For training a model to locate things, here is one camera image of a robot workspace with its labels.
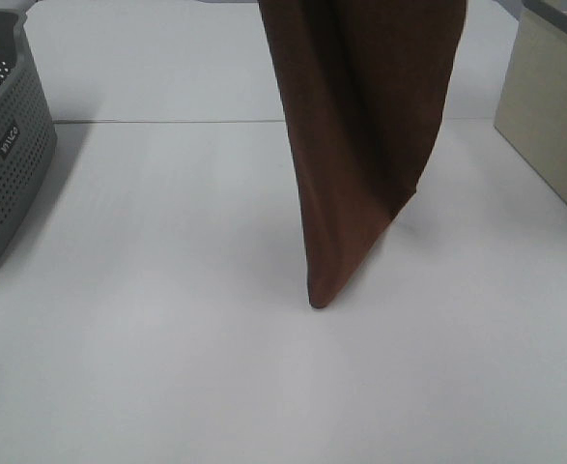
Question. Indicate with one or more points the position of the brown towel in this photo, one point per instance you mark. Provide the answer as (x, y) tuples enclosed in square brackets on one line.
[(363, 86)]

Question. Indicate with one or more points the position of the grey perforated plastic basket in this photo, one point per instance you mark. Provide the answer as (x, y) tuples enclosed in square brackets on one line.
[(28, 138)]

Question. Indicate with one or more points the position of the beige plastic bin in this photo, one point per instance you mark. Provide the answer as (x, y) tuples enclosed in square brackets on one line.
[(532, 110)]

